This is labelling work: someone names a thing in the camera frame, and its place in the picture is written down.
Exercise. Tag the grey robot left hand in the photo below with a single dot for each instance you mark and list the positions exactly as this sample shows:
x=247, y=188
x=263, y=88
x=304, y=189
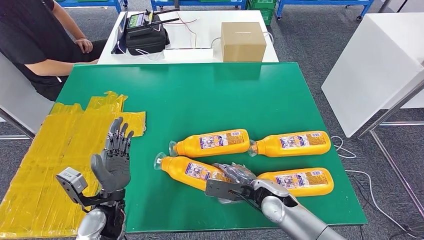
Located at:
x=114, y=172

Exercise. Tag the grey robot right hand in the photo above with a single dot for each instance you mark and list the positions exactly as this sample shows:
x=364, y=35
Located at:
x=236, y=174

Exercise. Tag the person's left hand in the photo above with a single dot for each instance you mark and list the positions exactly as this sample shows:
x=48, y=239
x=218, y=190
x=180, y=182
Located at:
x=84, y=45

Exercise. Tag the orange plastic bottle clear cap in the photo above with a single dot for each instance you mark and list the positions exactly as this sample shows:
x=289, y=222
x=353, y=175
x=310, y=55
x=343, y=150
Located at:
x=291, y=151
x=215, y=150
x=298, y=192
x=177, y=167

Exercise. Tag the person's left forearm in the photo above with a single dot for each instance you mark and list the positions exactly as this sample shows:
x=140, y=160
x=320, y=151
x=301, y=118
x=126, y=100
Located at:
x=68, y=20

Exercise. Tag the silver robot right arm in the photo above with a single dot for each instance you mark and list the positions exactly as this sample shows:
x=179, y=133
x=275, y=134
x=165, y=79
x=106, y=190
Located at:
x=291, y=218

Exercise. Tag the person's right forearm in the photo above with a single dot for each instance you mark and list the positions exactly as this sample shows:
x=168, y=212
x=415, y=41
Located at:
x=53, y=68

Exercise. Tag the tablet in dark case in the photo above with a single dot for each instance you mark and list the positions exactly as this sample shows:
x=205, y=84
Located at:
x=118, y=39

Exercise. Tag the black remote controller with antennas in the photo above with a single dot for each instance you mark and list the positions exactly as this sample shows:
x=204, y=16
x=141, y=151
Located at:
x=137, y=20

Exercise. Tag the person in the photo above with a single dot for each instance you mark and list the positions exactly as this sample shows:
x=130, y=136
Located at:
x=26, y=33

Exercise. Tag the black carrying bag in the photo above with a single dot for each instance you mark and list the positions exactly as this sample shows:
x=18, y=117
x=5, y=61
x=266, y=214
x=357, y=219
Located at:
x=145, y=42

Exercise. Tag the yellow plastic sheet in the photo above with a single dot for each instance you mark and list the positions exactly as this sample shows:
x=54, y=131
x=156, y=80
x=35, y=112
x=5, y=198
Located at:
x=49, y=142

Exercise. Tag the white side table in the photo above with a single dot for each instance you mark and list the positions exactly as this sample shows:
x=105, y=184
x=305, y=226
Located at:
x=20, y=96

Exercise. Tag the white desk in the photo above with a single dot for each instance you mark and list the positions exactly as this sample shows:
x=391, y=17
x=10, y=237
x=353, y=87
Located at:
x=205, y=33

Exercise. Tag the brown cardboard box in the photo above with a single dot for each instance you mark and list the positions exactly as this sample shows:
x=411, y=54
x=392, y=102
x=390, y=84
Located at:
x=243, y=42

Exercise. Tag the green plastic crate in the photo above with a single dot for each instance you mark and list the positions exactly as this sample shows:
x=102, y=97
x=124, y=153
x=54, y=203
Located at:
x=266, y=11

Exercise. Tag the white table with metal legs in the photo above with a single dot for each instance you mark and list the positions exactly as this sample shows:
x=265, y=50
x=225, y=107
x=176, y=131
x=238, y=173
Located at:
x=374, y=66

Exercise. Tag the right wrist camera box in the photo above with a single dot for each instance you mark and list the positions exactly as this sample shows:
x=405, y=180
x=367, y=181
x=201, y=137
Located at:
x=222, y=189

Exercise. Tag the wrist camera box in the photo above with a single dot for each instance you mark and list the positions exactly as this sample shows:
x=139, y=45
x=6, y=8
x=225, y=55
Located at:
x=71, y=182
x=222, y=189

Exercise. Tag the blue metal cart frame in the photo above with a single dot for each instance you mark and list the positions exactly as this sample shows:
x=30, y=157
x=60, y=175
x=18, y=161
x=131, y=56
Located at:
x=92, y=2
x=198, y=2
x=324, y=2

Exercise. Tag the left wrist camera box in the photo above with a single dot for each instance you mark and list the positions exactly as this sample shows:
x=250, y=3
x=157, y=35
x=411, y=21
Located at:
x=71, y=182

